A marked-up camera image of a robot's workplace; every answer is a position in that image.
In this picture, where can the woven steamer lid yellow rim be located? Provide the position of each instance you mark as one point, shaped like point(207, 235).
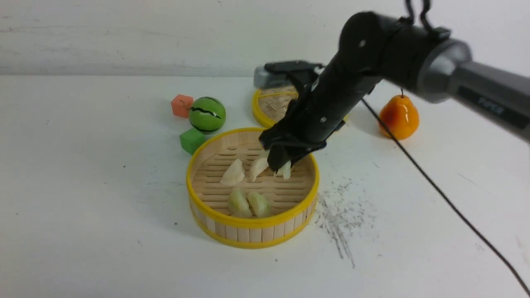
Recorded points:
point(270, 105)

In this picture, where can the pale green dumpling left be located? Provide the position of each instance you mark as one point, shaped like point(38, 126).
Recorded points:
point(238, 204)

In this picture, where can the orange wooden cube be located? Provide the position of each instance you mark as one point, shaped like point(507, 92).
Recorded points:
point(181, 105)

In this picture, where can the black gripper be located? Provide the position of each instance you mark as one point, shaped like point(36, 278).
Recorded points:
point(315, 115)

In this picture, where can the green toy watermelon ball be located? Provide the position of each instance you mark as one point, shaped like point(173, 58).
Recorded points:
point(207, 114)

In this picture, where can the white dumpling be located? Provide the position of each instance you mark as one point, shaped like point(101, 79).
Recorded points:
point(257, 167)
point(284, 171)
point(234, 174)

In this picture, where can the pale green dumpling middle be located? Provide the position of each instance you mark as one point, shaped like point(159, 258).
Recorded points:
point(260, 205)

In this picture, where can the pale green dumpling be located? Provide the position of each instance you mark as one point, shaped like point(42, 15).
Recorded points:
point(260, 205)
point(238, 204)

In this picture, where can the green wooden cube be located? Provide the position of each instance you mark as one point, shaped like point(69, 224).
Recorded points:
point(191, 140)

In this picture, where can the orange toy pear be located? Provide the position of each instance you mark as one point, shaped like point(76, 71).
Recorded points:
point(400, 116)

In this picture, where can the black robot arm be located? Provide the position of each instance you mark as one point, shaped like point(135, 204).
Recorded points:
point(423, 60)

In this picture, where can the bamboo steamer tray yellow rim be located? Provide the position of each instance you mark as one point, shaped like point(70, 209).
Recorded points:
point(293, 201)

